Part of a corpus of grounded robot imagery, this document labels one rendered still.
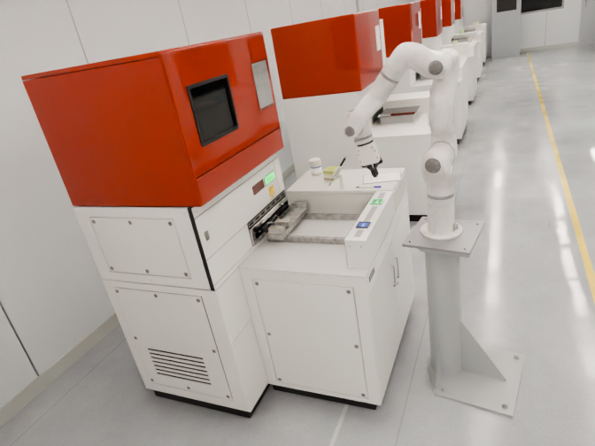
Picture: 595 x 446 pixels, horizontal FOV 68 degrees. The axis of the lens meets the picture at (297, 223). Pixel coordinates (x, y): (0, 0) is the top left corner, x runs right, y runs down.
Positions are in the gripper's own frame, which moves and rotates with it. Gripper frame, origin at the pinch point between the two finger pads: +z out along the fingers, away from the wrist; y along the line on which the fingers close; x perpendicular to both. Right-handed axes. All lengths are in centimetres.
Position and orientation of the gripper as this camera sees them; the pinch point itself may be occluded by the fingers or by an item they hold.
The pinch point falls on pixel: (374, 173)
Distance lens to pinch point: 217.9
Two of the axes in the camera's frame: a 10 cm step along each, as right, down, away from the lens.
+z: 3.5, 8.8, 3.1
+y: 8.5, -1.7, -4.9
